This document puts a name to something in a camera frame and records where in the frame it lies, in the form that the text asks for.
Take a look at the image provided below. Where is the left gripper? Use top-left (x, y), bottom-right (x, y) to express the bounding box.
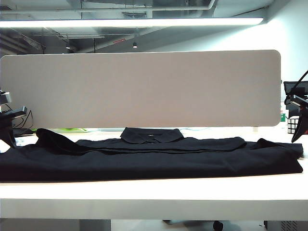
top-left (0, 105), bottom-right (27, 148)

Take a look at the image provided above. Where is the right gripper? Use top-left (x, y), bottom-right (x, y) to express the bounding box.
top-left (284, 94), bottom-right (308, 144)

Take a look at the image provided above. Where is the black polo shirt green logo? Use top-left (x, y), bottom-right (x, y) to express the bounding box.
top-left (0, 128), bottom-right (304, 182)

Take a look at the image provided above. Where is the Rubik's cube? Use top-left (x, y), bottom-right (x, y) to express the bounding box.
top-left (286, 116), bottom-right (301, 134)

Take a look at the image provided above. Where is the black folded cloth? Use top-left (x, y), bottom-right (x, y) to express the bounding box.
top-left (13, 128), bottom-right (37, 137)

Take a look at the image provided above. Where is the black office chair back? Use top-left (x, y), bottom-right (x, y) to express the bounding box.
top-left (283, 81), bottom-right (308, 118)

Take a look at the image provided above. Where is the bright green strip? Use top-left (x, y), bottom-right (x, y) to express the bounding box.
top-left (35, 127), bottom-right (89, 133)

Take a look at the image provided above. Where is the black chair wheel base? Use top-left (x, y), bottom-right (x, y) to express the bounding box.
top-left (162, 218), bottom-right (233, 231)

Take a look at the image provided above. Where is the beige fabric desk divider panel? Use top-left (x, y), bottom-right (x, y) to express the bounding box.
top-left (0, 50), bottom-right (282, 128)

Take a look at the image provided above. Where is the long ceiling light strip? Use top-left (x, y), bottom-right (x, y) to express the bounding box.
top-left (0, 18), bottom-right (264, 28)

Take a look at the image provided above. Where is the thin black cable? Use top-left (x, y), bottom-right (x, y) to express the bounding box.
top-left (13, 108), bottom-right (34, 129)

